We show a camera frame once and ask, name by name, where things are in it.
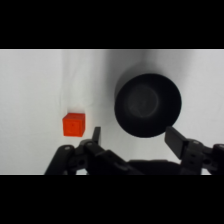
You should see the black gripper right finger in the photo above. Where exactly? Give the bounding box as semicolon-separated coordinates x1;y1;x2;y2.
164;125;224;176

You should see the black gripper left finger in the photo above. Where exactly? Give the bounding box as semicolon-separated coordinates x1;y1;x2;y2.
44;126;134;176

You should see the red cube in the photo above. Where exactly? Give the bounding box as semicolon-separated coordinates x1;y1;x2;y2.
62;112;87;138

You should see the black round base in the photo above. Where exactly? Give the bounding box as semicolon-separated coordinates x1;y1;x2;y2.
114;73;183;139

